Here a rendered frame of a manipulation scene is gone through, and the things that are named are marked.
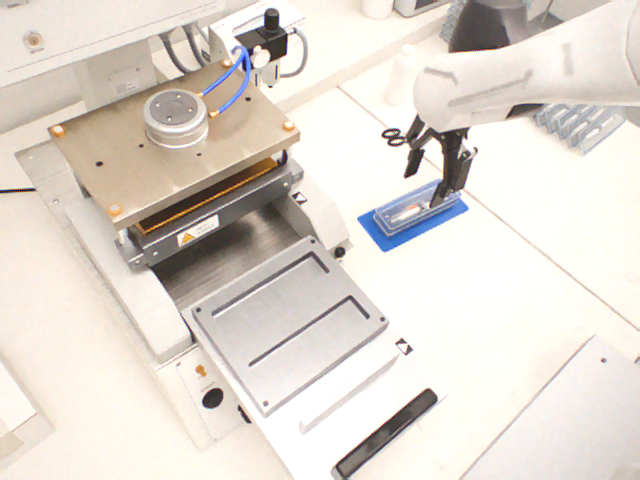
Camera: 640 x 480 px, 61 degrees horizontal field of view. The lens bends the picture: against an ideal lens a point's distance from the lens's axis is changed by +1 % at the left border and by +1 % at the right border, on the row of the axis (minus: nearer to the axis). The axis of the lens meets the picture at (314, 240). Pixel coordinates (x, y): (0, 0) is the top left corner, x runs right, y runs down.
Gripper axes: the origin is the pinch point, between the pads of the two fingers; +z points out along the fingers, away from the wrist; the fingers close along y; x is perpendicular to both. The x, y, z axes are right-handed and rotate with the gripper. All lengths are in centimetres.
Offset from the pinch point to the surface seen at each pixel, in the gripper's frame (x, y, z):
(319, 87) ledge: 0.8, -39.0, 7.7
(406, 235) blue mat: -5.0, 4.2, 9.8
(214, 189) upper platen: -42.8, -0.8, -21.1
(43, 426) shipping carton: -76, 7, 6
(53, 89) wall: -53, -62, 6
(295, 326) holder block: -41.7, 19.3, -14.9
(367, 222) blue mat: -10.2, -2.3, 9.9
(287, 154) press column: -31.2, -1.4, -21.7
